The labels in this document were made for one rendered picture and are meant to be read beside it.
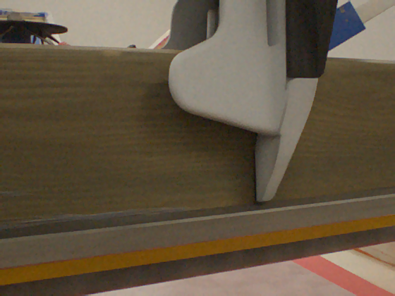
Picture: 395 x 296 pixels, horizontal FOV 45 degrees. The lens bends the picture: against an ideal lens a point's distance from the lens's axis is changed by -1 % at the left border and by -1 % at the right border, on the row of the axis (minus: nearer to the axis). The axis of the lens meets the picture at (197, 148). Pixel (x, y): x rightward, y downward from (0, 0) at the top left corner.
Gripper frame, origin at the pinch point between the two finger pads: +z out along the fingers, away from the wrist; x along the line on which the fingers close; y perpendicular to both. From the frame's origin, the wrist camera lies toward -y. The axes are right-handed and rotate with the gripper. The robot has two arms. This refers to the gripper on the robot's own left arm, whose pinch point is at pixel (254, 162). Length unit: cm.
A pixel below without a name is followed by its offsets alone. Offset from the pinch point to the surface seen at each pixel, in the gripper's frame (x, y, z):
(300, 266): -18.2, -17.0, 13.9
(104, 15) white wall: -460, -110, -75
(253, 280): -17.3, -11.0, 14.0
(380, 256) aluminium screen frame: -16.1, -25.6, 13.4
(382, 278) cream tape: -12.4, -22.1, 13.9
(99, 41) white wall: -460, -105, -50
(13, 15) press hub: -129, 1, -24
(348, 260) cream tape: -17.6, -22.7, 13.9
